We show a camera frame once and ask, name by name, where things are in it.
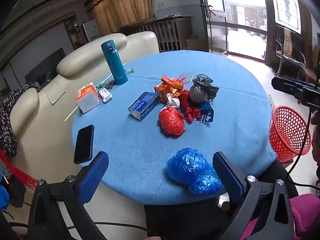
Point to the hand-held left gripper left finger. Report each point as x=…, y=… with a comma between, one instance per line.
x=95, y=172

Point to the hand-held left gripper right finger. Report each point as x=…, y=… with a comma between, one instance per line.
x=227, y=175

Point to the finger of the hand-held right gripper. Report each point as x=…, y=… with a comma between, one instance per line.
x=282, y=85
x=297, y=82

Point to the blue plastic bag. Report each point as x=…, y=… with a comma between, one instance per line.
x=187, y=165

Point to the red plastic mesh basket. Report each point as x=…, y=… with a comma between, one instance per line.
x=282, y=140

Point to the blue silver foil packet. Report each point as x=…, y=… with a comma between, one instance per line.
x=207, y=113

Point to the orange plastic wrapper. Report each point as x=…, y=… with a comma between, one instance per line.
x=172, y=83

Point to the person's right forearm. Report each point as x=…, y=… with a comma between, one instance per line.
x=315, y=140

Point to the black smartphone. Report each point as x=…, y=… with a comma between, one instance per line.
x=83, y=143

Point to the striped towel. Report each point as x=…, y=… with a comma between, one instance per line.
x=287, y=41

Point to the blue tablecloth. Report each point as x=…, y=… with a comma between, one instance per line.
x=130, y=142

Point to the green candy wrapper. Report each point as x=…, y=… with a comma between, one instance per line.
x=79, y=112
x=130, y=70
x=100, y=86

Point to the white straw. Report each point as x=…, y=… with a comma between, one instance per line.
x=70, y=115

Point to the red net bag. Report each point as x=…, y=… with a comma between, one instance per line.
x=25, y=177

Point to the orange white carton box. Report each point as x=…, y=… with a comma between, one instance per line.
x=88, y=101

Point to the stained glass window panel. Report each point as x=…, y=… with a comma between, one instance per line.
x=287, y=7

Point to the white pill card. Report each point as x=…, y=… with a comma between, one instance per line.
x=105, y=95

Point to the balled red plastic bag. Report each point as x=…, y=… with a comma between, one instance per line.
x=171, y=121

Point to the blue carton box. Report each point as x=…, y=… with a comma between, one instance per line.
x=143, y=105

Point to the brown glass door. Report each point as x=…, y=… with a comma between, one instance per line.
x=217, y=32

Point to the grey black plastic bag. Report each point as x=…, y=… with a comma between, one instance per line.
x=198, y=92

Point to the pink fleece garment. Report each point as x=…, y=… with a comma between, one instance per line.
x=305, y=210

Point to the dark snack wrapper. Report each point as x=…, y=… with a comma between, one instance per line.
x=110, y=85

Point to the beige paper sheet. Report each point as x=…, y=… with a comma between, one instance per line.
x=53, y=93

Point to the silver foil wrapper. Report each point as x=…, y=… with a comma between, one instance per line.
x=173, y=102

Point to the small cardboard box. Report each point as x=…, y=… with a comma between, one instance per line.
x=197, y=45

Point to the blue cloth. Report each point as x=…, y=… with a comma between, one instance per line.
x=3, y=195

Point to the clear striped wrapper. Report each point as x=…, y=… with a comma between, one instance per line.
x=187, y=77

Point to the black floral cloth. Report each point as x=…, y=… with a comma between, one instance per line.
x=6, y=125

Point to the teal thermos bottle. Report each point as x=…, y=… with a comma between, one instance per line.
x=113, y=62

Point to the cream leather sofa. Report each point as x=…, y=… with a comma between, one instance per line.
x=82, y=60

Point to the black television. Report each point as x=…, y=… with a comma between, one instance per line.
x=45, y=66

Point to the wooden slatted crib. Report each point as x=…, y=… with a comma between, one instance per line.
x=167, y=35

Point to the pink cloth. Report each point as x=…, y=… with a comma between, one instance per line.
x=172, y=15

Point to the white appliance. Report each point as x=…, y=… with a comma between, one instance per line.
x=91, y=31

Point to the dark display cabinet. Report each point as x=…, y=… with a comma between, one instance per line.
x=73, y=30

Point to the tan curtain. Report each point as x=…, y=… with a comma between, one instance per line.
x=120, y=7

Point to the metal frame chair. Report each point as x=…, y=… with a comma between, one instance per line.
x=292, y=61

